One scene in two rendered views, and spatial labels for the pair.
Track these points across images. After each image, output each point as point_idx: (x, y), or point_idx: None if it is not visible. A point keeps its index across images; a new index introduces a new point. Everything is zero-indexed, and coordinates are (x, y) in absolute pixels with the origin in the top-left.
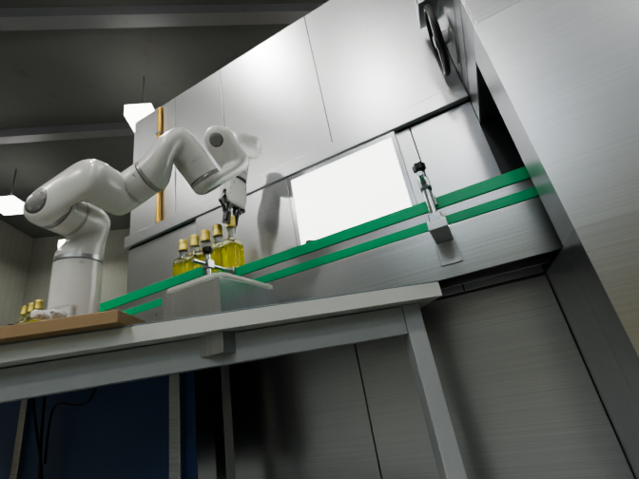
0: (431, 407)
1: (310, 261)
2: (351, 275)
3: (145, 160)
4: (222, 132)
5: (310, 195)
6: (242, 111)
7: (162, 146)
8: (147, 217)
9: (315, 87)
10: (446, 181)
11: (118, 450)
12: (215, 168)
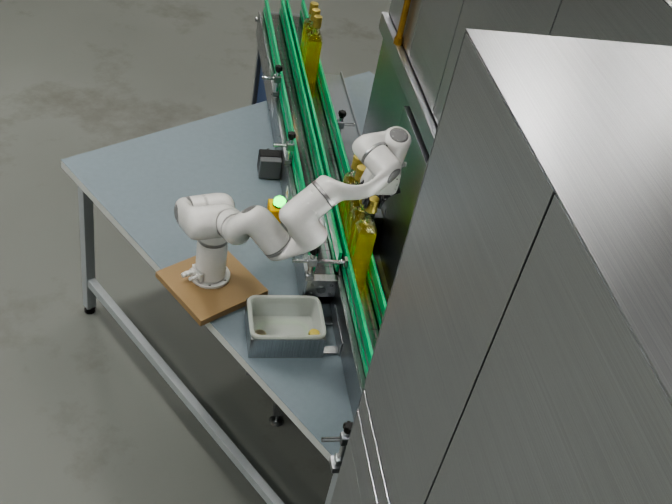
0: (327, 497)
1: (359, 341)
2: (355, 392)
3: (223, 231)
4: (287, 225)
5: None
6: (480, 5)
7: (228, 235)
8: (400, 11)
9: None
10: None
11: None
12: (277, 251)
